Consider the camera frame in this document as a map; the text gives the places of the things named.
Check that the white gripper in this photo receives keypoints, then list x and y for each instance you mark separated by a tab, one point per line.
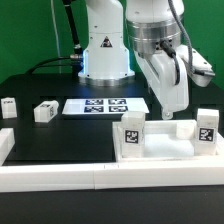
160	72

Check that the white square tabletop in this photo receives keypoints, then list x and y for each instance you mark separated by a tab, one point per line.
166	141

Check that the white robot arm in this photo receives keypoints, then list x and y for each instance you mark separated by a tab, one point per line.
149	29

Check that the white sheet with tags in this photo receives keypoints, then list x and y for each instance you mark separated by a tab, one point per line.
104	106

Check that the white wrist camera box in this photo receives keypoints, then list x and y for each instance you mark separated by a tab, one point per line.
203	72

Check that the white front barrier wall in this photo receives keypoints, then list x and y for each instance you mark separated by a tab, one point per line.
111	175

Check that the white barrier wall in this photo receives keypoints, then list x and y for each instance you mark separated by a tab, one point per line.
111	175
7	142

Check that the white left barrier wall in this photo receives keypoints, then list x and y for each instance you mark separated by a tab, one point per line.
7	142

